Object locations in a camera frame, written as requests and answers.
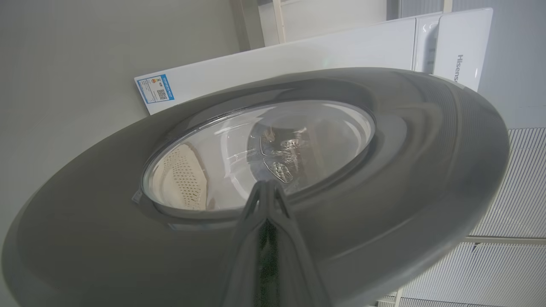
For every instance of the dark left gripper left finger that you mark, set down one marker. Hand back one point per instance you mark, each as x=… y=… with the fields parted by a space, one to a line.
x=245 y=256

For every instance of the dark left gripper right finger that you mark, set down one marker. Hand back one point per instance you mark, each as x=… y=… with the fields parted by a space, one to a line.
x=296 y=264

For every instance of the white front-load washing machine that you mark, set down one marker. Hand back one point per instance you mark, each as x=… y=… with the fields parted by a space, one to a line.
x=341 y=47

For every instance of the blue energy label sticker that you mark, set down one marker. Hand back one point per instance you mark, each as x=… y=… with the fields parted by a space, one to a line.
x=155 y=88

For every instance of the grey washing machine door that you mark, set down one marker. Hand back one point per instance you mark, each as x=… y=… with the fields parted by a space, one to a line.
x=405 y=179

